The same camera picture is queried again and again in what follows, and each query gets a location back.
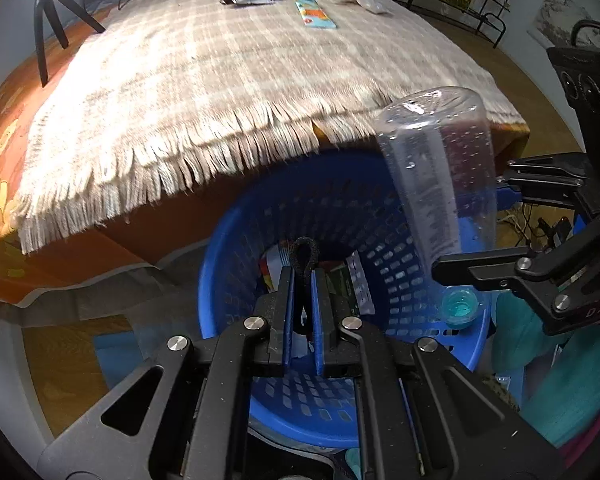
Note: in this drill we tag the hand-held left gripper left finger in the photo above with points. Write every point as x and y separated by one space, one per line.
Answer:
287 310

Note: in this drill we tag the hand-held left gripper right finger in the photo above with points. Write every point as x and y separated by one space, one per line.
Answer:
319 320

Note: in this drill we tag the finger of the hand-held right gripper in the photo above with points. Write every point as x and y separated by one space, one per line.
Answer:
480 270
510 195

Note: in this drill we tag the long white snack packet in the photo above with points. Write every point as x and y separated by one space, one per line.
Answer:
270 275

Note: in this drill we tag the green and white milk carton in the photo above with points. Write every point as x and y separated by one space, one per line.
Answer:
355 280

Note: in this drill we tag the clear plastic bottle teal cap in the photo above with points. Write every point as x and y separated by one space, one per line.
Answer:
430 160

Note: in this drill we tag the blue plastic basket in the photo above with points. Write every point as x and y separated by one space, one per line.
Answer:
260 220

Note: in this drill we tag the teal cloth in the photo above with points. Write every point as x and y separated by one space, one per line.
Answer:
570 385

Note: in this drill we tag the black drying rack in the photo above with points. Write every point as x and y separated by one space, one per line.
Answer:
495 20

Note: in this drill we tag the pink cloth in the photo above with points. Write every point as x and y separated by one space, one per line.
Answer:
597 440

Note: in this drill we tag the beige plaid fringed cloth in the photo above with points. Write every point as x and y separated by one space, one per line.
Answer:
180 85

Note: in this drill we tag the small blue and orange packet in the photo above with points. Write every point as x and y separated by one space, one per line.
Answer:
315 10

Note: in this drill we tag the orange floral bed sheet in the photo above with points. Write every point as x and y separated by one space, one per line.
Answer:
0 170

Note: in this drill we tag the wall poster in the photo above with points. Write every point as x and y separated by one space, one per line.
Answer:
555 15

